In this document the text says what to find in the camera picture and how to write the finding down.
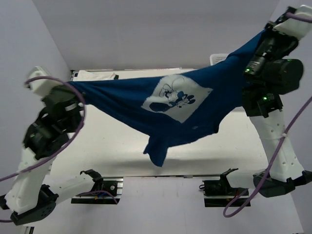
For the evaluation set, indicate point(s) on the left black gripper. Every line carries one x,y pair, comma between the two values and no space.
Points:
51,90

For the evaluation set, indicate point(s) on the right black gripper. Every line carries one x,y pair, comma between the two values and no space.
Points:
269,32

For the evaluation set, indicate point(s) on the blue t-shirt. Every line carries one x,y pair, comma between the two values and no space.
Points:
174,109

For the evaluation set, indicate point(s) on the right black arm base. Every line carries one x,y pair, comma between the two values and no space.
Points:
217,195

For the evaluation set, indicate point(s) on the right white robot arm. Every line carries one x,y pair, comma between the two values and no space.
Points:
271,74

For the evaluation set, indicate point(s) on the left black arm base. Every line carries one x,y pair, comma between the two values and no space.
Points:
107,193

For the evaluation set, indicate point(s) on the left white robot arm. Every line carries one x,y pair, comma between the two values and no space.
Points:
29,199

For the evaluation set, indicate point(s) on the folded white t-shirt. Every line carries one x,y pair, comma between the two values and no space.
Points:
84,75

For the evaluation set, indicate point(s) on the white plastic basket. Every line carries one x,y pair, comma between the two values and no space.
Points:
216,58

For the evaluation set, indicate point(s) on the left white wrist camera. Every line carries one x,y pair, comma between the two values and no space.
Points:
41,87

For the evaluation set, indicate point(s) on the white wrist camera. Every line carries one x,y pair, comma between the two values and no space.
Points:
41,87
295,22

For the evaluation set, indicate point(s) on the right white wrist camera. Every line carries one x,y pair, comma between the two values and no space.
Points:
295,22

